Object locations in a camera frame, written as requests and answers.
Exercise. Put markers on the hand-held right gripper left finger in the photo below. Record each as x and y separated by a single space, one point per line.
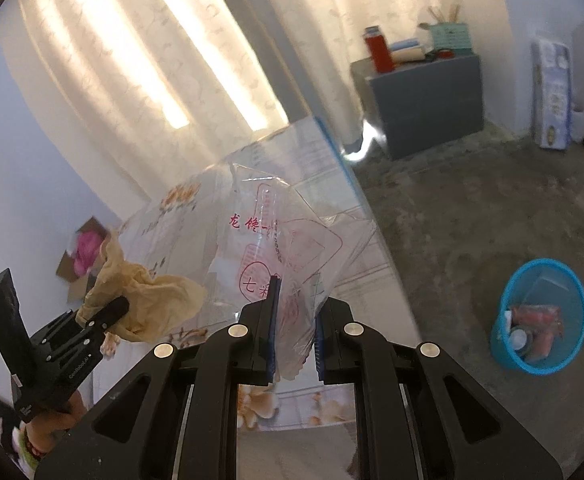
273 330

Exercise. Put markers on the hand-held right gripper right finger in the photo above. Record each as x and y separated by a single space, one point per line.
319 345

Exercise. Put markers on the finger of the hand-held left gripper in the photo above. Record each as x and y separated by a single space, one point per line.
109 312

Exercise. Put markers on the beige plastic bag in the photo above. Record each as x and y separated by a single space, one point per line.
146 300

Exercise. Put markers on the clear red-printed plastic bag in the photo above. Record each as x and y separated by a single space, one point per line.
272 240

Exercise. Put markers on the blue mesh wastebasket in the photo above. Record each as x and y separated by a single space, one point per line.
522 366

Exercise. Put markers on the pink snack packet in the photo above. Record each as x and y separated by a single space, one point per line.
544 342
537 316

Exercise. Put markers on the person's left hand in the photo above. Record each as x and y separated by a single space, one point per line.
46 427

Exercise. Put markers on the cardboard box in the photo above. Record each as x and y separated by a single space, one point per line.
69 265

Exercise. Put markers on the pink cloth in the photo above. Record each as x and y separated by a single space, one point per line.
89 250

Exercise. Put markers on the floral cloth covered table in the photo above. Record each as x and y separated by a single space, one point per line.
186 220

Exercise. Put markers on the white green plastic container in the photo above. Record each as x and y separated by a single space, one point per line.
519 340

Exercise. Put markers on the grey cabinet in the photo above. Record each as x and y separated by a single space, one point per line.
422 110

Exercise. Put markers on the white sheer curtain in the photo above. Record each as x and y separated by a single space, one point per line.
171 60

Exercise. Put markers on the red bottle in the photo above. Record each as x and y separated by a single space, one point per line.
381 52

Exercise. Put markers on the cream folded cloth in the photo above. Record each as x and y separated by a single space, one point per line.
408 56

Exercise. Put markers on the blue folded cloth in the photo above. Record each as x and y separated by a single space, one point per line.
404 43

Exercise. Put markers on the red black small object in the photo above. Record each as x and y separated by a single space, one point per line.
442 54

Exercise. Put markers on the teal holder box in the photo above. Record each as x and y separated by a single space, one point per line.
449 37

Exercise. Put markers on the white blue tissue package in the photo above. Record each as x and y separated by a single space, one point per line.
552 95

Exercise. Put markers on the wooden chopsticks bundle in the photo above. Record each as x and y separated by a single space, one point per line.
442 14

